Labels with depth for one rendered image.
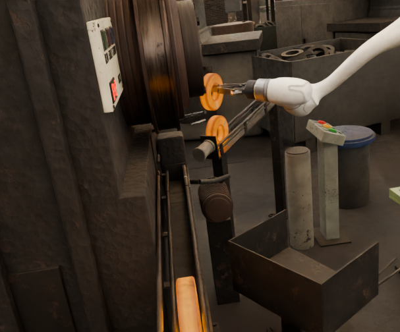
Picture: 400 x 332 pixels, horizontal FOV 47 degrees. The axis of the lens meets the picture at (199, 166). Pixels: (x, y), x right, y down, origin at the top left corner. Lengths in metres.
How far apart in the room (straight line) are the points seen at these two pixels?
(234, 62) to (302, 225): 2.08
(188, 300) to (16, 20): 0.59
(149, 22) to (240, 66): 2.90
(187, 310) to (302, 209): 1.57
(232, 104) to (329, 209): 1.98
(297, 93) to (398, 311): 0.96
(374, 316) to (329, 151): 0.78
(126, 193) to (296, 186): 1.34
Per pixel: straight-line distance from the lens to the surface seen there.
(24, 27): 0.93
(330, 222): 2.44
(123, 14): 1.25
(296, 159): 2.19
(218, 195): 1.79
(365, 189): 2.82
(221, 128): 1.99
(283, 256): 1.22
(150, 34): 1.19
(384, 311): 2.05
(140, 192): 1.02
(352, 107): 3.85
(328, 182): 2.34
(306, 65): 3.55
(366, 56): 1.76
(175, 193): 1.53
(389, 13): 5.28
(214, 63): 4.08
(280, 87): 1.75
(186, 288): 0.82
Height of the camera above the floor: 1.26
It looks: 20 degrees down
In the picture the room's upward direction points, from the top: 7 degrees counter-clockwise
